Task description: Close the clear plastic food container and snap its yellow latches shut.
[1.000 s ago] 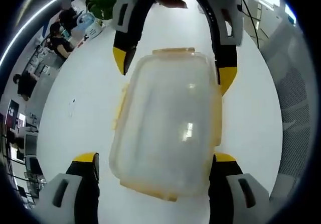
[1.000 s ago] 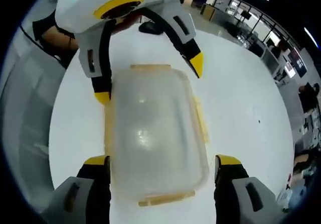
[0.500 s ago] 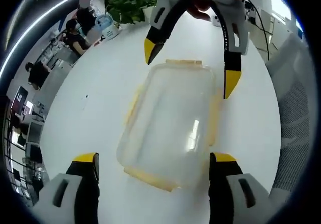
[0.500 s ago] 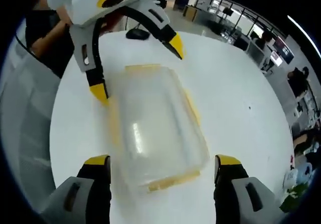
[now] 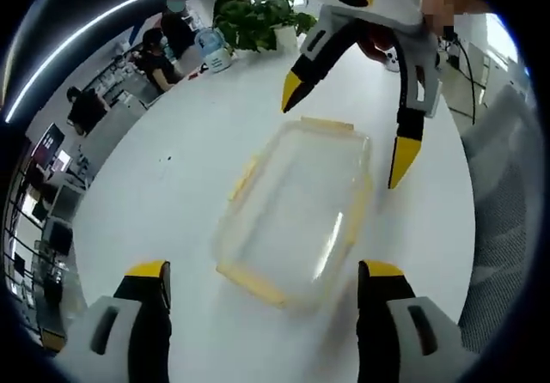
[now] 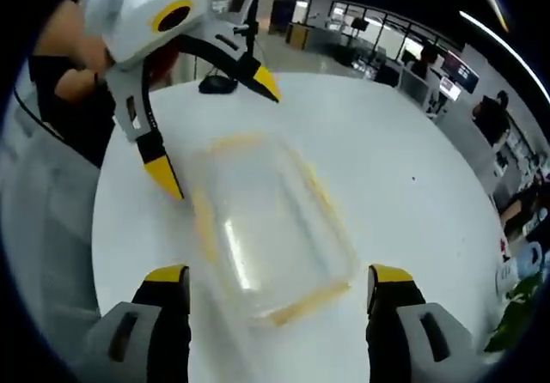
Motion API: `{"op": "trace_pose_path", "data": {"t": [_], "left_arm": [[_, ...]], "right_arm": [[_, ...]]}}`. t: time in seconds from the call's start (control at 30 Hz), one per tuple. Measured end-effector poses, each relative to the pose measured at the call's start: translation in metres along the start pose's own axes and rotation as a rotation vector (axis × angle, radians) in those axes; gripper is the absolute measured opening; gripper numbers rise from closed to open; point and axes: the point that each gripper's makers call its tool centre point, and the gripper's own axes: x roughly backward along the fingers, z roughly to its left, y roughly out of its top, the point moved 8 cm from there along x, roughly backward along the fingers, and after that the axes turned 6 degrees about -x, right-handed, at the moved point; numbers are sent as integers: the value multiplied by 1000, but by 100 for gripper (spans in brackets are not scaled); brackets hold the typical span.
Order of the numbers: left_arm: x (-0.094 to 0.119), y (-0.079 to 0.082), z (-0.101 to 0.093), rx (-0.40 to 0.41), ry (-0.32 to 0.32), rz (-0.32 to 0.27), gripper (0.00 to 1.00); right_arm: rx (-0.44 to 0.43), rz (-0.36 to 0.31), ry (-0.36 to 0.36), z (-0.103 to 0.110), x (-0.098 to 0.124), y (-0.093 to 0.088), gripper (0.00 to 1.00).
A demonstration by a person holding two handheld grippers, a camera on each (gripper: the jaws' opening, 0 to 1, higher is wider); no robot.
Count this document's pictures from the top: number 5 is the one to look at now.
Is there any dark monitor screen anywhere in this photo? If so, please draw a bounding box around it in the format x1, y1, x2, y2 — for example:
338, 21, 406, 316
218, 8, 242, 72
36, 123, 65, 165

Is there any green potted plant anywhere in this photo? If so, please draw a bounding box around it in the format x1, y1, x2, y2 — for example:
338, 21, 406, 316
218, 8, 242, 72
213, 0, 317, 53

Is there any clear container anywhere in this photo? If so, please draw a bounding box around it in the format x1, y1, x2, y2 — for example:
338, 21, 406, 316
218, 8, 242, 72
213, 116, 375, 311

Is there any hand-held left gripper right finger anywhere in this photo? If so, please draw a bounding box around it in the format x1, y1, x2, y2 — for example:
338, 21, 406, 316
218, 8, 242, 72
357, 259, 478, 383

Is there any black cable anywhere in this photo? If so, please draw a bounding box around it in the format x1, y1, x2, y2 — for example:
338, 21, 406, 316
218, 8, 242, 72
446, 30, 479, 126

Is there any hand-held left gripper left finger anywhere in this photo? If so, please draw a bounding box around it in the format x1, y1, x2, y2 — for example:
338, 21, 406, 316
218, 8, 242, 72
59, 260, 173, 383

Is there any white plant pot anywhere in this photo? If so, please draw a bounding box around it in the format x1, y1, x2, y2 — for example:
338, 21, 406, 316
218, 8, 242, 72
273, 26, 300, 52

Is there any curved ceiling light strip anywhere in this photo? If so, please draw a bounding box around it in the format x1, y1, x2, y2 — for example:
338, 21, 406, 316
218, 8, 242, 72
3, 0, 259, 123

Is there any grey mesh office chair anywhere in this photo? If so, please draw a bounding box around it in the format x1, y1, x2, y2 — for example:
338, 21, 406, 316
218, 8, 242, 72
457, 84, 538, 354

